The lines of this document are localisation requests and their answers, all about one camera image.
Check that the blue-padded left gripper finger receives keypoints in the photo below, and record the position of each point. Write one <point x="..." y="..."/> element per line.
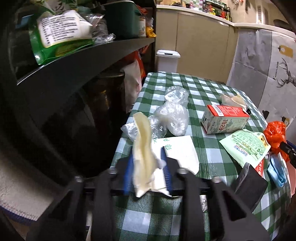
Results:
<point x="229" y="217"/>
<point x="65" y="218"/>

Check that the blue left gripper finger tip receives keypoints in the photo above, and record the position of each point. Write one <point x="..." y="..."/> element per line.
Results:
<point x="291" y="144"/>

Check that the white paper wrapper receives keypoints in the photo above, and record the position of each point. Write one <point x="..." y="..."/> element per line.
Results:
<point x="148" y="166"/>

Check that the beige kitchen cabinet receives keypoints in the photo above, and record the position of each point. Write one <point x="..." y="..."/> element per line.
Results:
<point x="206" y="43"/>

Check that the white pedal trash bin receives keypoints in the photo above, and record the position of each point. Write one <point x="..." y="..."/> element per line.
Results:
<point x="167" y="61"/>

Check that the pink plastic basin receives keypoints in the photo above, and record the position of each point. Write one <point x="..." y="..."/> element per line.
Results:
<point x="292" y="174"/>

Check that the orange plastic bag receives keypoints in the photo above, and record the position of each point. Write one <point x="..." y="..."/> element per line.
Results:
<point x="275" y="134"/>

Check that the blue face mask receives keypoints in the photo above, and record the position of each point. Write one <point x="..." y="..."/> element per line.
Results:
<point x="276" y="171"/>

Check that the red cardboard box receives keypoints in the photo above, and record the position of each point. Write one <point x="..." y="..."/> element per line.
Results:
<point x="260" y="168"/>

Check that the black foil pouch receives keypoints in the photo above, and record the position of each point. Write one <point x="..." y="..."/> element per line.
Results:
<point x="249" y="186"/>

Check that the green white paper packet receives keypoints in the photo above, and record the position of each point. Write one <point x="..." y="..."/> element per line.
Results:
<point x="245" y="146"/>

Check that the crumpled white wrapper at back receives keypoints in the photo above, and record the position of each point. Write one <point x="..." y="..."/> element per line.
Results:
<point x="235" y="101"/>

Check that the milk carton 1928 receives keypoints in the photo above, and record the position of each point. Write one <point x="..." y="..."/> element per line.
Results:
<point x="224" y="119"/>

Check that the grey deer print curtain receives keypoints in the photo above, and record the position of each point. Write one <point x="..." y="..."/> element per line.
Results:
<point x="264" y="68"/>

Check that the green white checkered tablecloth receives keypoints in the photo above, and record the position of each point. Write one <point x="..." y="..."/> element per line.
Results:
<point x="156" y="217"/>

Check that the black storage shelf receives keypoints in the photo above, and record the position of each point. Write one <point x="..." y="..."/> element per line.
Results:
<point x="64" y="117"/>

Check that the clear crumpled plastic bag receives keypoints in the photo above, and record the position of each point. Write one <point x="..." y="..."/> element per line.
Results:
<point x="172" y="116"/>

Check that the black spice rack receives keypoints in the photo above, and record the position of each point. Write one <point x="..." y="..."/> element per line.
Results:
<point x="217" y="8"/>

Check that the white paper bag under shelf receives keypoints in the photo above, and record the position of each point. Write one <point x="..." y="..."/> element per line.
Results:
<point x="133" y="84"/>

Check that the yellow toy on shelf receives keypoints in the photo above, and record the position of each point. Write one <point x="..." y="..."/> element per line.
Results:
<point x="150" y="32"/>

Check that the green white snack bag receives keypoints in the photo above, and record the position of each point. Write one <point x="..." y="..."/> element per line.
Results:
<point x="53" y="36"/>

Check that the green cooler box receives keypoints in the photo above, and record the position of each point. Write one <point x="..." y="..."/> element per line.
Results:
<point x="122" y="19"/>

